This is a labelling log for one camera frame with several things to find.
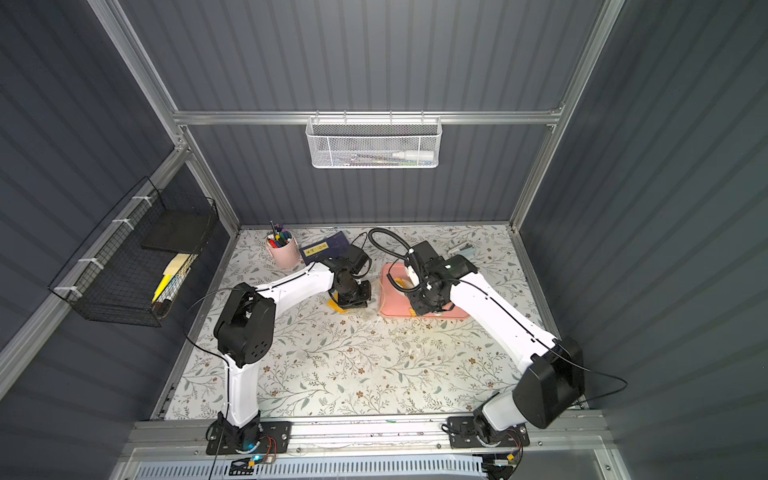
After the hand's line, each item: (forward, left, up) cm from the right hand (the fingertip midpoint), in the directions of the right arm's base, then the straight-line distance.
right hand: (426, 302), depth 80 cm
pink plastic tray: (+7, +8, -13) cm, 17 cm away
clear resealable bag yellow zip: (+1, +25, -2) cm, 26 cm away
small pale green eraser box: (+31, -19, -16) cm, 40 cm away
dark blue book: (+32, +35, -15) cm, 50 cm away
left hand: (+5, +15, -11) cm, 20 cm away
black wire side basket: (+3, +72, +12) cm, 73 cm away
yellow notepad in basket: (-3, +57, +17) cm, 60 cm away
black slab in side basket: (+14, +67, +13) cm, 70 cm away
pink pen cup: (+24, +46, -5) cm, 52 cm away
